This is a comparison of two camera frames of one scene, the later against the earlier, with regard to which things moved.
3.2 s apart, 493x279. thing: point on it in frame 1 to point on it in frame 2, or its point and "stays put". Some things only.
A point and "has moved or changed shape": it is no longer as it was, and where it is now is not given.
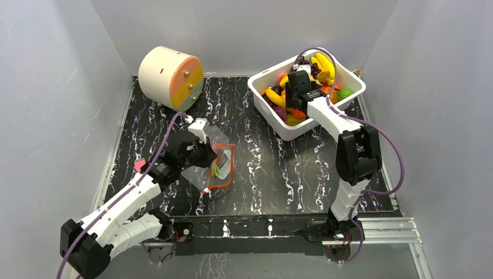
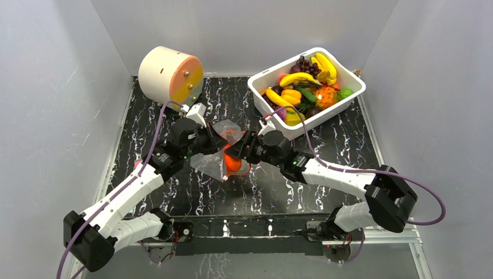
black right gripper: [294, 92] to [239, 147]
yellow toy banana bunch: [328, 70] stays put
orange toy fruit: [297, 114] to [232, 163]
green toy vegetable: [345, 93] stays put
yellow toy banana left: [279, 100] stays put
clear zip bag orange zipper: [220, 173] has moved or changed shape
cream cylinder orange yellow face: [171, 78] stays put
